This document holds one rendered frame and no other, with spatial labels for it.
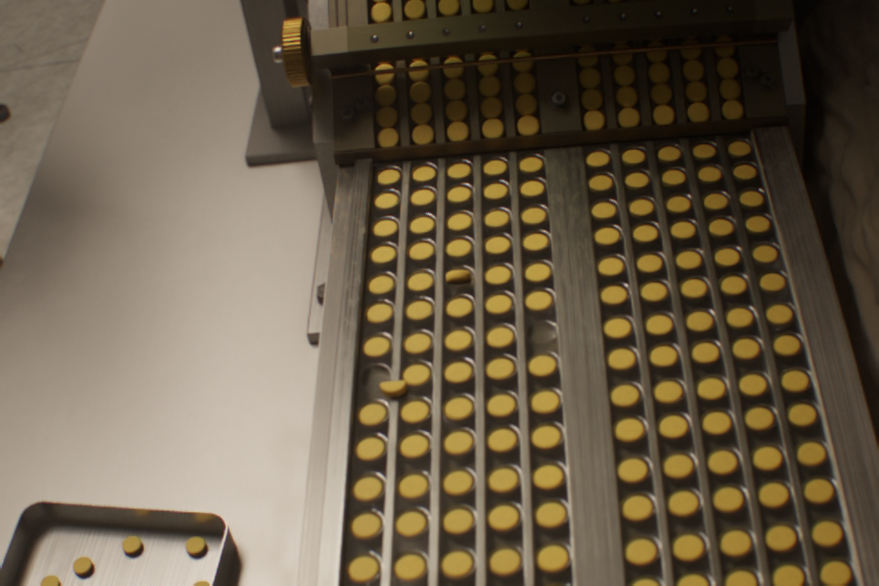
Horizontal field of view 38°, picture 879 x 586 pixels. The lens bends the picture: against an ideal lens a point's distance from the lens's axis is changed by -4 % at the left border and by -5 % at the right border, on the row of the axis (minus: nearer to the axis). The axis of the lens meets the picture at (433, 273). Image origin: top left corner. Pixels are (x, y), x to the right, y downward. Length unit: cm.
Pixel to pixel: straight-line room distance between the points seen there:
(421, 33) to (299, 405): 23
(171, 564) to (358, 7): 30
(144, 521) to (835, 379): 37
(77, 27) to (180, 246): 200
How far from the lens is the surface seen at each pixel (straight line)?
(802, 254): 59
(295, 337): 80
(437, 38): 64
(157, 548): 71
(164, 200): 92
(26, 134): 257
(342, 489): 51
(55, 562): 73
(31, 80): 273
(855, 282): 61
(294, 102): 93
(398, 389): 54
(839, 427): 52
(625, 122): 66
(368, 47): 64
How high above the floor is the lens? 135
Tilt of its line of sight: 42 degrees down
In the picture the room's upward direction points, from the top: 10 degrees counter-clockwise
